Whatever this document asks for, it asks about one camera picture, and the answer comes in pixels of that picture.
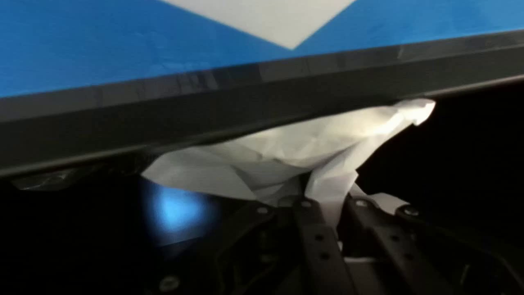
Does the white paper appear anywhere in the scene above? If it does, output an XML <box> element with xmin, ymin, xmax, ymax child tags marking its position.
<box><xmin>143</xmin><ymin>99</ymin><xmax>436</xmax><ymax>222</ymax></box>

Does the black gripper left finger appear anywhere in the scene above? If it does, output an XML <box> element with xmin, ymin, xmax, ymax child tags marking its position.
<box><xmin>153</xmin><ymin>199</ymin><xmax>356</xmax><ymax>295</ymax></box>

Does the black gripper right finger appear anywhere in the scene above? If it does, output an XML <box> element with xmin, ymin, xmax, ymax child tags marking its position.
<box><xmin>344</xmin><ymin>197</ymin><xmax>524</xmax><ymax>295</ymax></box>

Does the right blue mixed paper label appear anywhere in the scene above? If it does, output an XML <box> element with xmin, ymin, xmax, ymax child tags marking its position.
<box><xmin>0</xmin><ymin>0</ymin><xmax>524</xmax><ymax>99</ymax></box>

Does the right black bin door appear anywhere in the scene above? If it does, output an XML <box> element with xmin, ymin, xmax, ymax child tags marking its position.
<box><xmin>0</xmin><ymin>32</ymin><xmax>524</xmax><ymax>179</ymax></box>

